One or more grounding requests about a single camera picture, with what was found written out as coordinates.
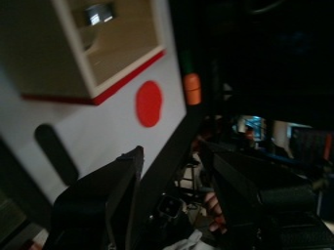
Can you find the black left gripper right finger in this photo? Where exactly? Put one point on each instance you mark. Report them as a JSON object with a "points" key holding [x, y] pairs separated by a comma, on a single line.
{"points": [[244, 188]]}

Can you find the light wooden drawer cabinet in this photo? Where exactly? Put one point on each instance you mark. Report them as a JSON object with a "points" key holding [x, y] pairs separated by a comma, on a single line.
{"points": [[43, 49]]}

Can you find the flat orange dough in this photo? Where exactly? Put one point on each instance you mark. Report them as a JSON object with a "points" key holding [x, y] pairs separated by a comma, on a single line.
{"points": [[149, 104]]}

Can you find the white crumpled cloth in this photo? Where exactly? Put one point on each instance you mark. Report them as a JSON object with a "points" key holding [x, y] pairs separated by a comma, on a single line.
{"points": [[189, 243]]}

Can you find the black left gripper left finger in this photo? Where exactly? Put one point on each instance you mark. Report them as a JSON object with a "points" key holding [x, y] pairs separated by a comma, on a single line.
{"points": [[99, 201]]}

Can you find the orange toy carrot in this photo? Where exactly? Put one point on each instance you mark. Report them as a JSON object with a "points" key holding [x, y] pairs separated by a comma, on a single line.
{"points": [[193, 89]]}

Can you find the metal dough cutter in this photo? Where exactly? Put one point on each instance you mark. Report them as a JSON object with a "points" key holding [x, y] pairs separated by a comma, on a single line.
{"points": [[99, 14]]}

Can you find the bright background monitor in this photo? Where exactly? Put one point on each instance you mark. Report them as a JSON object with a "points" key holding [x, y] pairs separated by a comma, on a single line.
{"points": [[252, 125]]}

